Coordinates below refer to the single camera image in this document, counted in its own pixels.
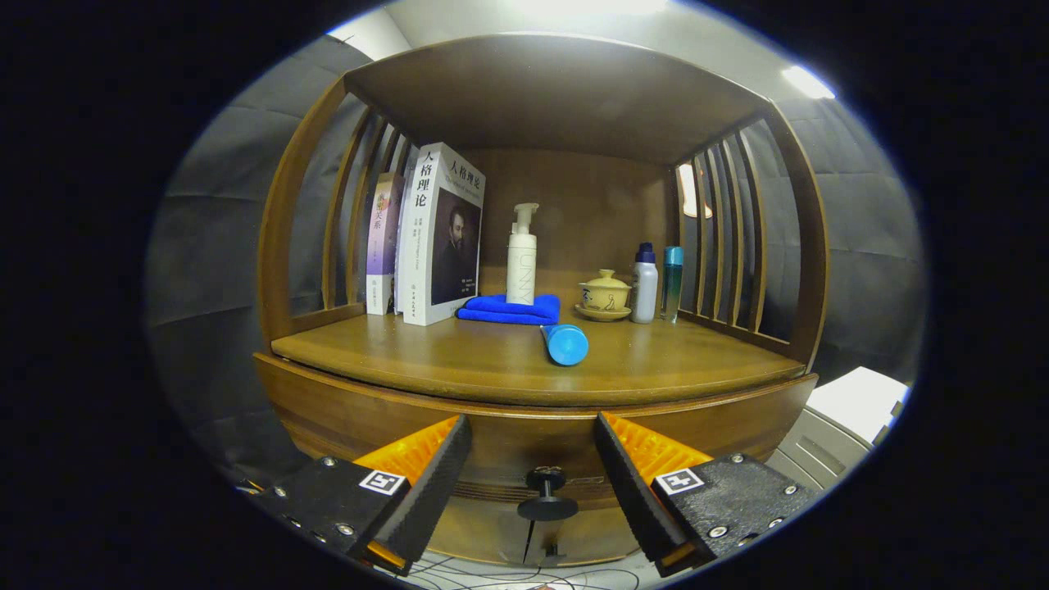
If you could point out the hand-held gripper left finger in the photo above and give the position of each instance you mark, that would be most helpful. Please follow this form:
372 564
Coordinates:
430 492

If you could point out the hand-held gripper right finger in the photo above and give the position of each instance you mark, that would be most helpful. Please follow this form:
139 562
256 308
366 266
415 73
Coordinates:
635 496

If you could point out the brown wooden drawer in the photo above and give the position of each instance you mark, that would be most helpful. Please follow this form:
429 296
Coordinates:
524 434

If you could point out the blue cosmetic tube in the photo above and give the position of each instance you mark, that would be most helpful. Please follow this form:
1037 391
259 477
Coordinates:
567 344

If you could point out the wooden cabinet door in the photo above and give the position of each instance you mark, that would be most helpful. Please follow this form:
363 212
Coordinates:
590 537
483 533

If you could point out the wooden countertop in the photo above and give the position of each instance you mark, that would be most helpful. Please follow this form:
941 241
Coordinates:
492 360

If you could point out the white plastic drawer unit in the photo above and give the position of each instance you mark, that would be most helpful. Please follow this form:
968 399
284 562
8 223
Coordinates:
852 401

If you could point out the brown wooden cabinet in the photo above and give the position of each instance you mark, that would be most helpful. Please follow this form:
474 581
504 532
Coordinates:
557 90

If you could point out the blue folded cloth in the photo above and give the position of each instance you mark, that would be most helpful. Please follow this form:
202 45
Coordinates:
508 311

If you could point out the yellow lidded teacup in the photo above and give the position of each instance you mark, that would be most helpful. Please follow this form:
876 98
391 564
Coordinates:
605 295

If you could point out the white bottle blue cap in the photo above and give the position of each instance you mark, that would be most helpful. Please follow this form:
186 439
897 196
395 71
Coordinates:
645 287

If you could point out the slim teal bottle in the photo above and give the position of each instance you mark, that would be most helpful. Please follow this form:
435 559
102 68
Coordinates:
671 287

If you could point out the white pump bottle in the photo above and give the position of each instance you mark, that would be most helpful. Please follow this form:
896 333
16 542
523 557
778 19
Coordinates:
521 270

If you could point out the thick white portrait book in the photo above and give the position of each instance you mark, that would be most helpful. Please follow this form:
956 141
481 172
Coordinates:
451 246

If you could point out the purple spine book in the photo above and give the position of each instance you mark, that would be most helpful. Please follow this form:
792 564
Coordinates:
383 246

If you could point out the ceiling strip light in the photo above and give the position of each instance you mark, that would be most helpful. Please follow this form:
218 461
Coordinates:
807 82

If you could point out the round ceiling light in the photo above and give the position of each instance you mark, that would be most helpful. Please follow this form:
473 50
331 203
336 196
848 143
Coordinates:
590 6

